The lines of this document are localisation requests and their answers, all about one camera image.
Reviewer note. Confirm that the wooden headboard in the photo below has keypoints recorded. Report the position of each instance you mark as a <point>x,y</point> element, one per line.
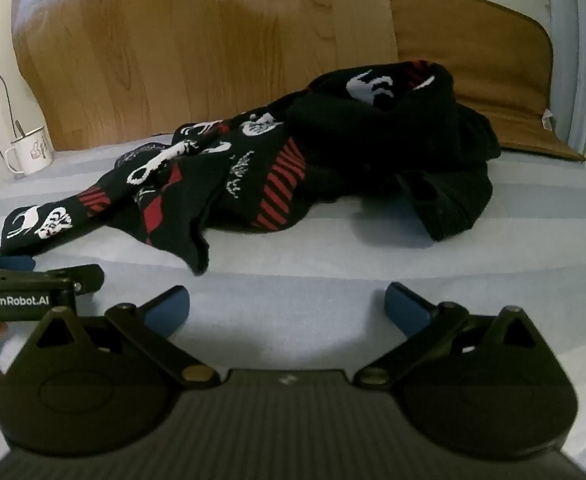
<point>183,50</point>

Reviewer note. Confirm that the grey striped bed sheet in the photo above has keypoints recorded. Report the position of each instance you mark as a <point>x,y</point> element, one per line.
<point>323,260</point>

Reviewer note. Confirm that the pale window frame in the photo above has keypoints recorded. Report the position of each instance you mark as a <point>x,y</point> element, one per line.
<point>580,60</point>

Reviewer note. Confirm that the metal spoon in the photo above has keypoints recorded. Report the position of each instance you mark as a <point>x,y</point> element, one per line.
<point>20,129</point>

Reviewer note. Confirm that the black red white patterned garment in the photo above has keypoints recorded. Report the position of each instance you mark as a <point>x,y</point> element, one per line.
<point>193,180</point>

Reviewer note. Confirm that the white enamel mug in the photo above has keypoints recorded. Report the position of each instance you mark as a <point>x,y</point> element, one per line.
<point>32,152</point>

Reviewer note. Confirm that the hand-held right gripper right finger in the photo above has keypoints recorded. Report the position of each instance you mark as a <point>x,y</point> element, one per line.
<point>405,307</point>

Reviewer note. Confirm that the brown cushion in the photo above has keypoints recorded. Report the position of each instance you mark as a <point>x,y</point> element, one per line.
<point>483,60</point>

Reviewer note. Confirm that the plain black garment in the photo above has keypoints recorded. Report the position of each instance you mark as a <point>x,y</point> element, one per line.
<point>423,150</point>

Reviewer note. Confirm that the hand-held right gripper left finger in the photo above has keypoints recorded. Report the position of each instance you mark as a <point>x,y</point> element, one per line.
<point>168,310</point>

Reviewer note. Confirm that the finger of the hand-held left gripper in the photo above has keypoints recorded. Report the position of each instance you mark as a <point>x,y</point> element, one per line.
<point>89,277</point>
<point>8,262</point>

